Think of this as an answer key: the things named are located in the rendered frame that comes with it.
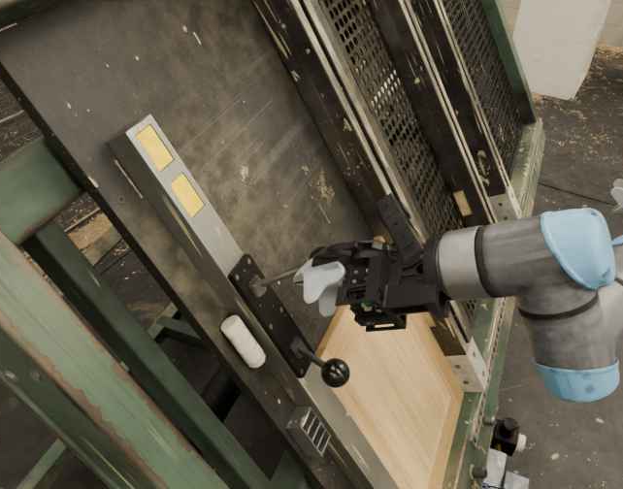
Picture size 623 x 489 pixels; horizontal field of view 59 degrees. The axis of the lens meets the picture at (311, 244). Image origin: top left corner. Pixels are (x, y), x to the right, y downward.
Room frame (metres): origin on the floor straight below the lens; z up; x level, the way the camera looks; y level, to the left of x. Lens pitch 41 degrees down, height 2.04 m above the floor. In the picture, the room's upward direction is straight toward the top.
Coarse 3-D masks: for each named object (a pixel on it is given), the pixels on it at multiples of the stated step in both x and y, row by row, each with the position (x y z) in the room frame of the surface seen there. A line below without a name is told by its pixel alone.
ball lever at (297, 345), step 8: (296, 344) 0.51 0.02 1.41; (304, 344) 0.52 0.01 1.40; (296, 352) 0.50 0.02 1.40; (304, 352) 0.49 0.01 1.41; (312, 360) 0.47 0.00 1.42; (320, 360) 0.46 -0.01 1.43; (328, 360) 0.45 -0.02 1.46; (336, 360) 0.44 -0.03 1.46; (328, 368) 0.43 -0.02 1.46; (336, 368) 0.43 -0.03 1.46; (344, 368) 0.43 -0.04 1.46; (328, 376) 0.42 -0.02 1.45; (336, 376) 0.42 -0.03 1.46; (344, 376) 0.42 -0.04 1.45; (328, 384) 0.42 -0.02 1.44; (336, 384) 0.42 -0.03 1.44
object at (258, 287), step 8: (320, 248) 0.54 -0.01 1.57; (312, 256) 0.53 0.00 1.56; (304, 264) 0.54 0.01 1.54; (288, 272) 0.53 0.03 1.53; (296, 272) 0.53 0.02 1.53; (256, 280) 0.53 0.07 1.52; (264, 280) 0.53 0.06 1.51; (272, 280) 0.53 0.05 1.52; (256, 288) 0.53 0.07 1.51; (264, 288) 0.53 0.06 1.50; (256, 296) 0.52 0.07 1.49
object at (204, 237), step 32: (128, 128) 0.59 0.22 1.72; (128, 160) 0.57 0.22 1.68; (160, 192) 0.55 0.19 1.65; (192, 224) 0.54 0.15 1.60; (192, 256) 0.54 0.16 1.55; (224, 256) 0.54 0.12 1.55; (224, 288) 0.53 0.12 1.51; (256, 320) 0.51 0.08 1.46; (288, 384) 0.49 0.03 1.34; (320, 384) 0.51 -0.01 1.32; (320, 416) 0.47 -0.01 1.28; (352, 448) 0.46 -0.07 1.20; (352, 480) 0.45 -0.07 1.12; (384, 480) 0.46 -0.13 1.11
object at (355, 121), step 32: (256, 0) 0.97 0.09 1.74; (288, 0) 0.95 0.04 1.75; (288, 32) 0.95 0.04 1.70; (320, 32) 0.98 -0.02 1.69; (288, 64) 0.95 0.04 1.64; (320, 64) 0.93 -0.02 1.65; (320, 96) 0.93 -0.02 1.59; (352, 96) 0.95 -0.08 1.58; (320, 128) 0.93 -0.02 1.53; (352, 128) 0.90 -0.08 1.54; (352, 160) 0.90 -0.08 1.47; (384, 160) 0.93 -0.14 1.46; (352, 192) 0.90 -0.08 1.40; (384, 192) 0.88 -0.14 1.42; (416, 224) 0.90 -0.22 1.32; (448, 320) 0.81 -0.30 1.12; (448, 352) 0.80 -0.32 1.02; (480, 384) 0.77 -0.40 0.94
